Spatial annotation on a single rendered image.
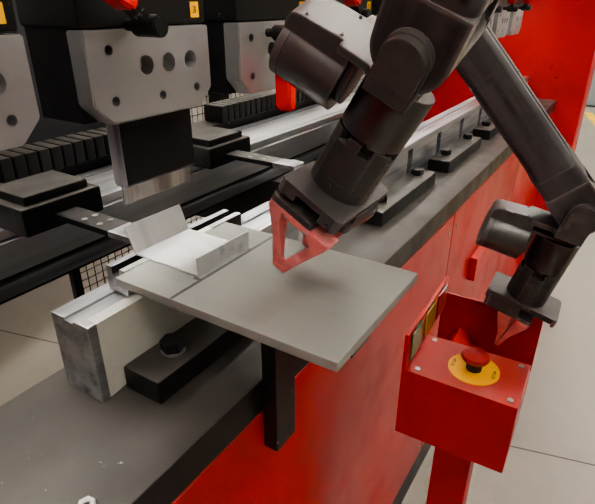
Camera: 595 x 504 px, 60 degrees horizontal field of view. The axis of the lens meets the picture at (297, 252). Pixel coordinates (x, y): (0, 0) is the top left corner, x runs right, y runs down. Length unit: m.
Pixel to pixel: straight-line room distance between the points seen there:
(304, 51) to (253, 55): 0.23
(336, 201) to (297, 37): 0.13
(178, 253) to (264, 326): 0.18
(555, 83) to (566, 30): 0.21
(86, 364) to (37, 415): 0.07
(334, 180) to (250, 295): 0.15
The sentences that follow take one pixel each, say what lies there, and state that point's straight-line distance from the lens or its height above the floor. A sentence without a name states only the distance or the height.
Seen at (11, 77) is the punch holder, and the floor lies 1.21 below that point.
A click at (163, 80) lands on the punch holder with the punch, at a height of 1.19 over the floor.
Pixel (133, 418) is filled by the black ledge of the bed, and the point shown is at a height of 0.87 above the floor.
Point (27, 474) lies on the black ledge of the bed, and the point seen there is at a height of 0.88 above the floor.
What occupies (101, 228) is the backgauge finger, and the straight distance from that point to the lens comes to 0.68.
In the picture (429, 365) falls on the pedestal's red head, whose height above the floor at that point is 0.78.
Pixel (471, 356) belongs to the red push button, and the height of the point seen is 0.81.
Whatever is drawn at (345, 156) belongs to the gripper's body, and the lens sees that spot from 0.42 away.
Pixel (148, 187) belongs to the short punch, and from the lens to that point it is 0.59.
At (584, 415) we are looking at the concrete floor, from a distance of 2.07.
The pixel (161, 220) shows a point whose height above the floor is 1.02.
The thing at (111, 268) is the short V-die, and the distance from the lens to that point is 0.59.
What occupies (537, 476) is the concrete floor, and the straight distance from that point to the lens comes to 1.80.
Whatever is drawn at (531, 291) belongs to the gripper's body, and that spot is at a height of 0.89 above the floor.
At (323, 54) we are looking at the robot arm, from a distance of 0.41.
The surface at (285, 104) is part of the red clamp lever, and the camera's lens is 0.65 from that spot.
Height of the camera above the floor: 1.26
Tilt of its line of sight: 26 degrees down
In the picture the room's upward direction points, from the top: straight up
